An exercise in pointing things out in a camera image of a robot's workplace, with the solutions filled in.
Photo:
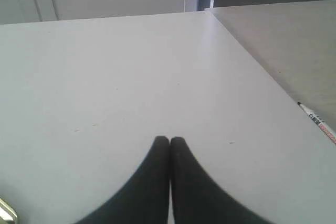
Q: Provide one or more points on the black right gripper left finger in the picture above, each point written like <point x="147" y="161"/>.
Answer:
<point x="144" y="198"/>

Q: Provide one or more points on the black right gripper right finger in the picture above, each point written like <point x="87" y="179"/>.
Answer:
<point x="196" y="197"/>

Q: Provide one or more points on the gold tin lid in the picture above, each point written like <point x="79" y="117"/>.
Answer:
<point x="7" y="214"/>

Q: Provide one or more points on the white marker pen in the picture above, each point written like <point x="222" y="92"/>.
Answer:
<point x="328" y="131"/>

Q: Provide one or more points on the grey adjacent table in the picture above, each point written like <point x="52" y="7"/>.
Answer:
<point x="294" y="43"/>

